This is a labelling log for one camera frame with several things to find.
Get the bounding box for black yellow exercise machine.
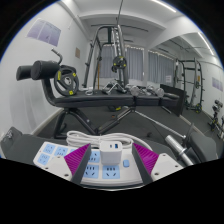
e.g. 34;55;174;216
208;99;224;139

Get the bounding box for grey window curtain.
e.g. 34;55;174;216
99;44;145;81
147;49;177;86

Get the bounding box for purple wall poster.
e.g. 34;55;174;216
26;18;62;48

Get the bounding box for dark green squat rack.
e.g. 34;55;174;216
173;58;205;114

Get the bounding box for thin silver floor barbell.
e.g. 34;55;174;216
133;110;187;139

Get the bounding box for large black bench pad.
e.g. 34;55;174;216
0;126;178;161

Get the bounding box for small black bench pad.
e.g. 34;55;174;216
186;131;219;164

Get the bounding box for black yellow-marked weight plate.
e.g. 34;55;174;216
53;65;80;98
111;55;128;73

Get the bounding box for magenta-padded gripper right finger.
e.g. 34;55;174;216
130;142;184;186

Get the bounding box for chrome cable row handle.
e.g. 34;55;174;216
101;81;125;96

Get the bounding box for black cable machine tower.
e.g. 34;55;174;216
81;24;129;91

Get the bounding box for black sit-up bench with rollers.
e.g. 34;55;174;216
15;59;181;139

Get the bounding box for white power strip cable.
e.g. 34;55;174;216
65;130;154;151

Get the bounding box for white charger block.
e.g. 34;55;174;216
99;140;124;167

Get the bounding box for black box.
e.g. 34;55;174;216
159;83;186;117

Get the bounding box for long ceiling light strip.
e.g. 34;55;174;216
198;32;215;56

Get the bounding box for pale purple wall posters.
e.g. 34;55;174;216
211;77;224;93

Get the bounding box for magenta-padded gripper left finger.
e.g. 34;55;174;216
41;143;92;186

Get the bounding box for chrome dumbbell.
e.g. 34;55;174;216
154;87;165;98
128;85;141;98

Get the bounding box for white power strip blue sockets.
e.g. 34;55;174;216
32;140;178;188

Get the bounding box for thick silver barbell bar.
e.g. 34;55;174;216
164;134;194;167

